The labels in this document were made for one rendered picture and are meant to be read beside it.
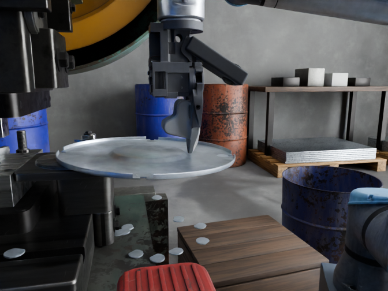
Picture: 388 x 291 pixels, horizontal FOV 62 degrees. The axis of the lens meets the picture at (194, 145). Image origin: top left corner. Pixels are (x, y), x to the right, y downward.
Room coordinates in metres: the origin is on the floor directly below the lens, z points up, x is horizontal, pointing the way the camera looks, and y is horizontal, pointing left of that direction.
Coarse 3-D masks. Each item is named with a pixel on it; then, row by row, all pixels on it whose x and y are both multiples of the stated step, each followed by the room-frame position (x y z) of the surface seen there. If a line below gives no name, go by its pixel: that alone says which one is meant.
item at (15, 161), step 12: (0, 156) 0.53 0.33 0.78; (12, 156) 0.53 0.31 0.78; (24, 156) 0.53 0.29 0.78; (0, 168) 0.46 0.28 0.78; (12, 168) 0.46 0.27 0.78; (0, 180) 0.42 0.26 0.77; (12, 180) 0.43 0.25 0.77; (0, 192) 0.42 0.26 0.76; (12, 192) 0.42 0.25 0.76; (24, 192) 0.47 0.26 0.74; (0, 204) 0.42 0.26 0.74; (12, 204) 0.42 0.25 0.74
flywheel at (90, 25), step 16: (96, 0) 0.87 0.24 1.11; (112, 0) 0.86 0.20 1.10; (128, 0) 0.86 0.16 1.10; (144, 0) 0.86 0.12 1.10; (80, 16) 0.87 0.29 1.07; (96, 16) 0.84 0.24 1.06; (112, 16) 0.85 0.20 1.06; (128, 16) 0.86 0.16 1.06; (64, 32) 0.82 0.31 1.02; (80, 32) 0.83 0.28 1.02; (96, 32) 0.84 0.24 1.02; (112, 32) 0.85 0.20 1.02; (80, 48) 0.84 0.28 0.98
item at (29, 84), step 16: (0, 16) 0.43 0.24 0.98; (16, 16) 0.43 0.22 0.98; (32, 16) 0.44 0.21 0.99; (0, 32) 0.43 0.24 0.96; (16, 32) 0.43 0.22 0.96; (32, 32) 0.45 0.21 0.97; (48, 32) 0.46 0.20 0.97; (0, 48) 0.42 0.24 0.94; (16, 48) 0.43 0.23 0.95; (32, 48) 0.46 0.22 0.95; (48, 48) 0.46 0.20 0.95; (64, 48) 0.54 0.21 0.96; (0, 64) 0.42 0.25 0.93; (16, 64) 0.43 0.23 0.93; (32, 64) 0.45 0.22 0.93; (48, 64) 0.46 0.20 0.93; (64, 64) 0.47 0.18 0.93; (0, 80) 0.42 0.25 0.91; (16, 80) 0.43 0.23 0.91; (32, 80) 0.45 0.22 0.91; (48, 80) 0.46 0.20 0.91; (64, 80) 0.52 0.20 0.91
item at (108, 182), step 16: (32, 160) 0.51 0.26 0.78; (48, 160) 0.49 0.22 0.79; (16, 176) 0.43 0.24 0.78; (32, 176) 0.43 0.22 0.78; (48, 176) 0.44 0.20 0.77; (64, 176) 0.44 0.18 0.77; (80, 176) 0.45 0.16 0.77; (96, 176) 0.45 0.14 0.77; (64, 192) 0.46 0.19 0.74; (80, 192) 0.47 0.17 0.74; (96, 192) 0.47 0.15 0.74; (112, 192) 0.50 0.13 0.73; (64, 208) 0.46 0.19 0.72; (80, 208) 0.46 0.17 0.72; (96, 208) 0.47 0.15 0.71; (112, 208) 0.48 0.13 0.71; (96, 224) 0.47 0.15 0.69; (112, 224) 0.48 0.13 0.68; (96, 240) 0.47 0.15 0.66; (112, 240) 0.48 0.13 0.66
